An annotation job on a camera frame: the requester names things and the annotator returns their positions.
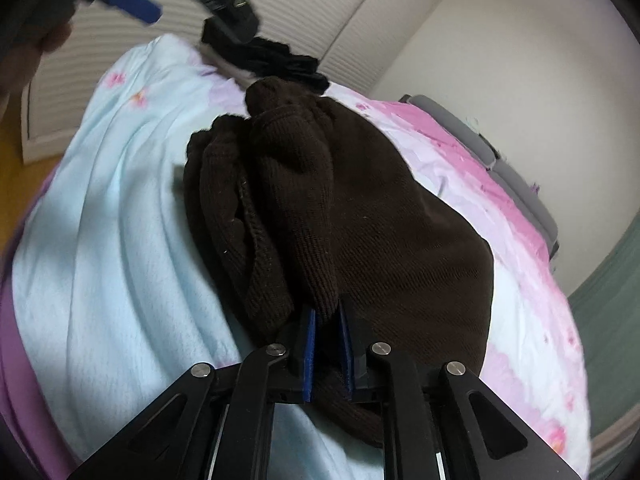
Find green curtain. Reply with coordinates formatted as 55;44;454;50
567;220;640;443

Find black clothes pile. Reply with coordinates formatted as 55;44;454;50
200;17;330;96

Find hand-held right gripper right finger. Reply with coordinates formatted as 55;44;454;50
337;305;583;480

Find dark brown pants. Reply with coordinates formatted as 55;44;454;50
182;76;496;448

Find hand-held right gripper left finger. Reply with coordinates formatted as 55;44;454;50
67;307;318;480

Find grey bed headboard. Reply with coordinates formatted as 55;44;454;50
400;94;562;262

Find person's left hand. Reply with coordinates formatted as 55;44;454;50
0;20;73;107

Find floral pink and blue duvet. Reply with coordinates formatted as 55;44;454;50
10;35;593;480

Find wide white louvered wardrobe door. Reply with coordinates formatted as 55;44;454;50
20;0;401;163

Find narrow white louvered wardrobe door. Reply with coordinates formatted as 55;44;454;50
320;0;453;81

